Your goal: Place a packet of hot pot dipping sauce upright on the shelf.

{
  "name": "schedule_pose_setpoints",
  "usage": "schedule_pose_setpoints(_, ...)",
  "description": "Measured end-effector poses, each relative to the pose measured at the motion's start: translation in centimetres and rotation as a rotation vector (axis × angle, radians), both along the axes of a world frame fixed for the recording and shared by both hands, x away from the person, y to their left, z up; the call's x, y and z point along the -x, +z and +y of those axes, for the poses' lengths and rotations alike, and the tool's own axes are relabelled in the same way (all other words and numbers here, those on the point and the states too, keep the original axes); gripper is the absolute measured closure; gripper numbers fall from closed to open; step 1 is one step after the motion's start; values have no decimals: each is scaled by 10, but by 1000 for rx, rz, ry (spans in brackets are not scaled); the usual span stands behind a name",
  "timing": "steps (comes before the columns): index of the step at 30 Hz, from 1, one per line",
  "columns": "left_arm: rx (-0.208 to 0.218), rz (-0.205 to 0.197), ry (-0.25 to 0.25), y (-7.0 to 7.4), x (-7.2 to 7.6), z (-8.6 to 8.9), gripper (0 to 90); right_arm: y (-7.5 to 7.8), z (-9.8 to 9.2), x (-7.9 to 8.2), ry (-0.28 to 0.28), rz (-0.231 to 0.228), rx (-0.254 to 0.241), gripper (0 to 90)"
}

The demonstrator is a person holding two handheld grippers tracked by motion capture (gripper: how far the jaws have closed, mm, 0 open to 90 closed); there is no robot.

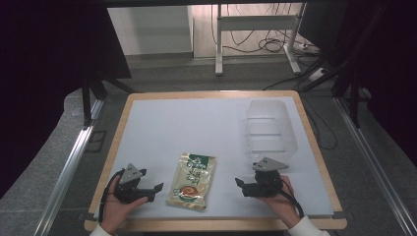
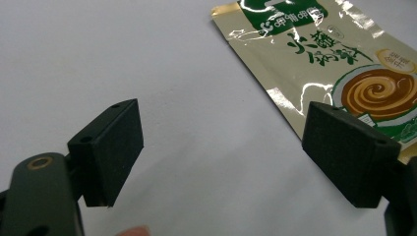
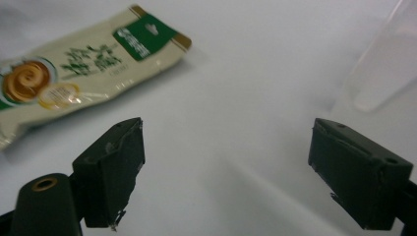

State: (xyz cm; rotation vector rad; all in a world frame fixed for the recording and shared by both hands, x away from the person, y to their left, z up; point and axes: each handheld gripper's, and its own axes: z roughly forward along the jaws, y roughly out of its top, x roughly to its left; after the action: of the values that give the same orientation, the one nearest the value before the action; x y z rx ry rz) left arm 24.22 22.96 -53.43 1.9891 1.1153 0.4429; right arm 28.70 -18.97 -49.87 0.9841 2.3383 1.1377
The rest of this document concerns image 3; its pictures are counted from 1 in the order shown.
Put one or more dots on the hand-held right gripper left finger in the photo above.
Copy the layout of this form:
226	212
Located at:
109	177

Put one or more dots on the cream and green snack packet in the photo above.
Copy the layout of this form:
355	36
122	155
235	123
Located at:
83	70

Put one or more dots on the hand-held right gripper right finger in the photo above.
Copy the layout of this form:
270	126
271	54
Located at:
357	177

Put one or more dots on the clear plastic container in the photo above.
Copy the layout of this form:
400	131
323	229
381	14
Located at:
382	62

